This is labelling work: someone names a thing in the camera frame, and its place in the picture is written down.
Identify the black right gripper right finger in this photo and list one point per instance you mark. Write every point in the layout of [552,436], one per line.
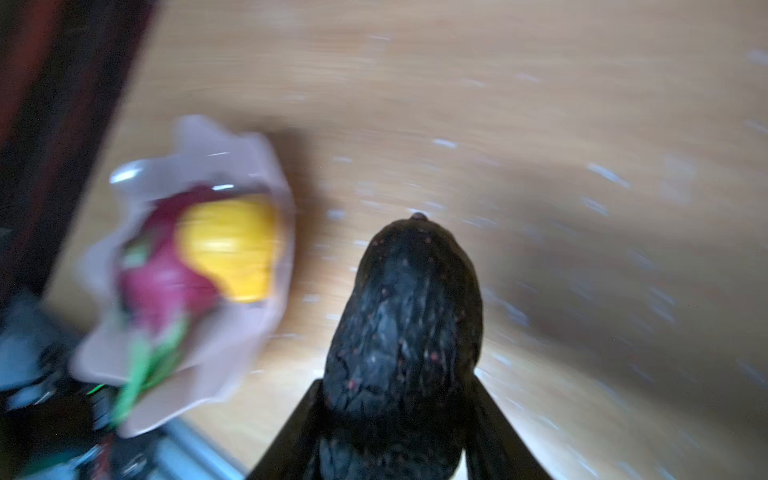
[494,449]

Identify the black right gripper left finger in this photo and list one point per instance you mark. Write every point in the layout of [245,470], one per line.
[294,453]

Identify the dark avocado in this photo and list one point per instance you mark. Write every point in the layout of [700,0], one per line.
[402,359]

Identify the red dragon fruit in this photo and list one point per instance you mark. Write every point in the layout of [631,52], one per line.
[160,297]

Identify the yellow pear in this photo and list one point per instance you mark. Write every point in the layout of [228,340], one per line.
[233,242]

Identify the pink wavy fruit bowl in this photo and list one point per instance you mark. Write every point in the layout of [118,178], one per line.
[219,348]

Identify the aluminium front rail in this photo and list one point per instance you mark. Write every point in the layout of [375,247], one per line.
[184,453]

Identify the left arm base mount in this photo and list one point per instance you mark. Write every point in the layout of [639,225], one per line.
[52,425]

